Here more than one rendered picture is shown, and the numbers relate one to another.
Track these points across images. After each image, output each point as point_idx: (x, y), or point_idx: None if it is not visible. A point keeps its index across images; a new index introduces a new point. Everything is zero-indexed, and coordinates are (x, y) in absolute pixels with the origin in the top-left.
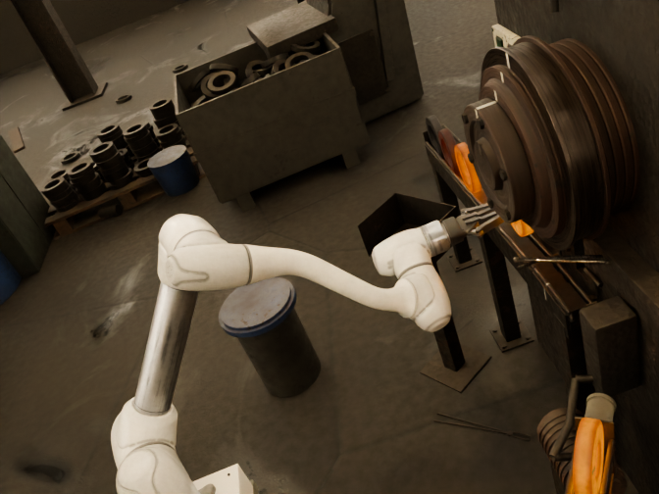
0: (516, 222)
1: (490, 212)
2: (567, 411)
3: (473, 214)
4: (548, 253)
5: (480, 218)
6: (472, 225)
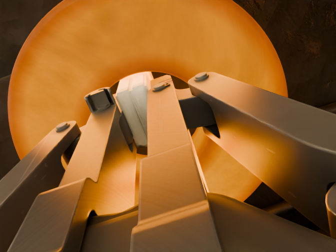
0: (207, 152)
1: (119, 149)
2: None
3: (57, 205)
4: (282, 205)
5: (182, 145)
6: (291, 236)
